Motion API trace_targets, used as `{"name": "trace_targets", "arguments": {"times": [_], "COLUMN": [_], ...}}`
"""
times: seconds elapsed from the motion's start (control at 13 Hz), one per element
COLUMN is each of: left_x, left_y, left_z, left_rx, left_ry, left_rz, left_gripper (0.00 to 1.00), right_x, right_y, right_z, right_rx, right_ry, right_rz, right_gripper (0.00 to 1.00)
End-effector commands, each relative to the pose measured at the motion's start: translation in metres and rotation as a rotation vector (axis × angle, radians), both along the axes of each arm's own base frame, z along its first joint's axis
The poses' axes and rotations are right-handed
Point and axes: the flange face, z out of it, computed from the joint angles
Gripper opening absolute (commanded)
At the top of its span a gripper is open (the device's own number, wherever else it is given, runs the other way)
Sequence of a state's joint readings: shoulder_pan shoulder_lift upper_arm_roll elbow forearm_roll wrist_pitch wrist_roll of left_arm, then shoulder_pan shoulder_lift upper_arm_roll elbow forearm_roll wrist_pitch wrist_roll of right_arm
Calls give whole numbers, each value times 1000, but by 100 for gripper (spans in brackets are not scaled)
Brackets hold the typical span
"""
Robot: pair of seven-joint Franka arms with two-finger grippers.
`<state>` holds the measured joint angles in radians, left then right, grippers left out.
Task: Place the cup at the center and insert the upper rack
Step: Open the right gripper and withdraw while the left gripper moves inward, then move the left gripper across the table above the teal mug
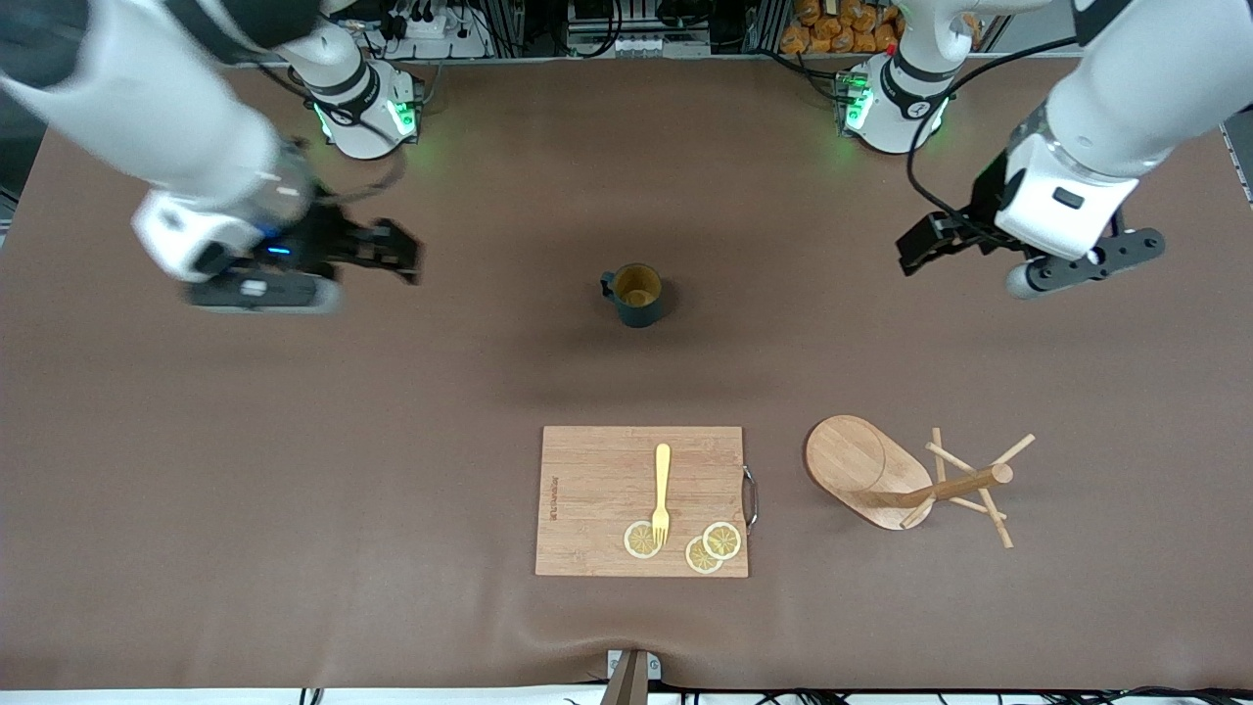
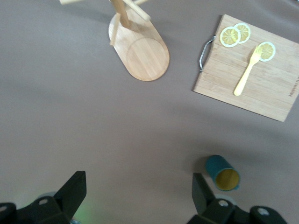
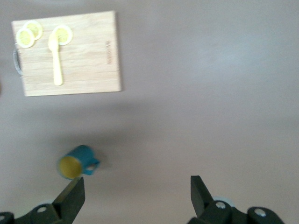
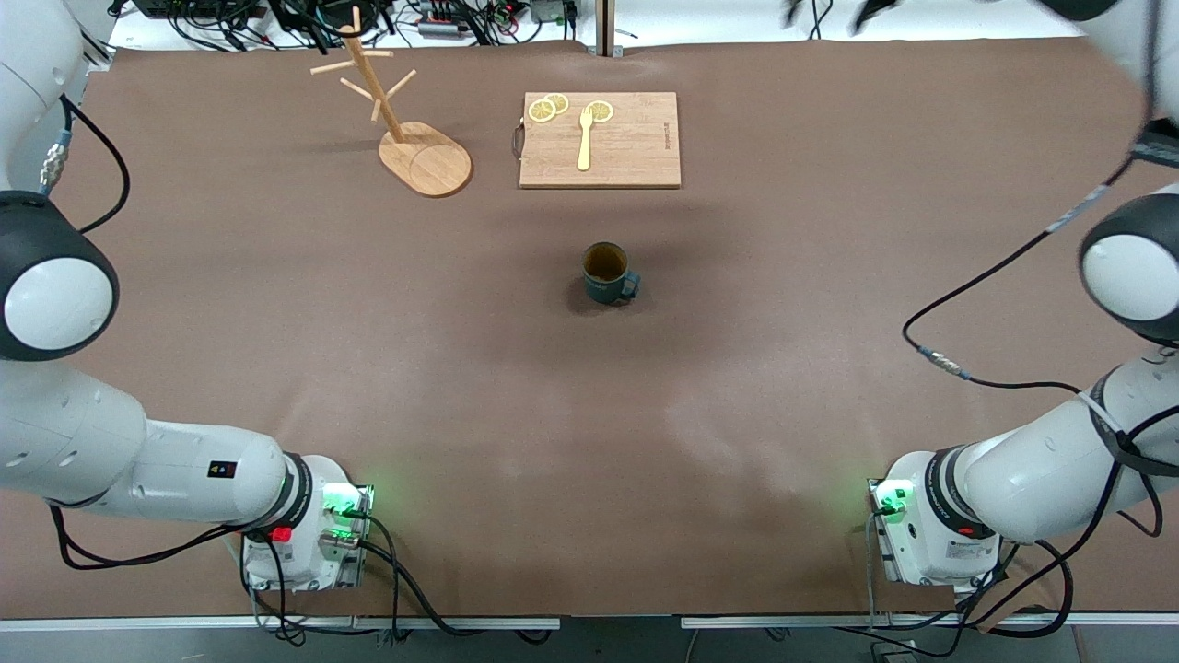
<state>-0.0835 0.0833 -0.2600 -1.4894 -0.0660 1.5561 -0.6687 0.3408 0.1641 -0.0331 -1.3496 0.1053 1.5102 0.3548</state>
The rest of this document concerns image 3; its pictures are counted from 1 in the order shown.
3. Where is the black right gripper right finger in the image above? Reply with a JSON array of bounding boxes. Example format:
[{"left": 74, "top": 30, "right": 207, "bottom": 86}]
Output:
[{"left": 188, "top": 175, "right": 285, "bottom": 224}]

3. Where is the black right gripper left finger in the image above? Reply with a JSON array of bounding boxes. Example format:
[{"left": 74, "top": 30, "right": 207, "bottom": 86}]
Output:
[{"left": 0, "top": 176, "right": 85, "bottom": 224}]

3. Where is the teal mug yellow inside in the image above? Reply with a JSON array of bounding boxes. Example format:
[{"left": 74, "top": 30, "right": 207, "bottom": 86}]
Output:
[{"left": 57, "top": 145, "right": 101, "bottom": 180}]

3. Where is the brown table cover mat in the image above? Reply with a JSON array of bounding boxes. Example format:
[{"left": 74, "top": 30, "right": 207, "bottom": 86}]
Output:
[{"left": 0, "top": 0, "right": 299, "bottom": 224}]

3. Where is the yellow plastic fork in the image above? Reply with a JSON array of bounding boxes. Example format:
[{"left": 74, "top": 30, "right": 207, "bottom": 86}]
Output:
[{"left": 48, "top": 27, "right": 64, "bottom": 86}]

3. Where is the wooden cutting board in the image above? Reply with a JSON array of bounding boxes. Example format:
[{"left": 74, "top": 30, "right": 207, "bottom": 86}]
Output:
[{"left": 11, "top": 10, "right": 122, "bottom": 97}]

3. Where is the lemon slice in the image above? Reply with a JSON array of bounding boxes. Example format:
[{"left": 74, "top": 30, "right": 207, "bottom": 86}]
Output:
[
  {"left": 16, "top": 28, "right": 36, "bottom": 49},
  {"left": 24, "top": 20, "right": 44, "bottom": 40},
  {"left": 52, "top": 25, "right": 73, "bottom": 46}
]

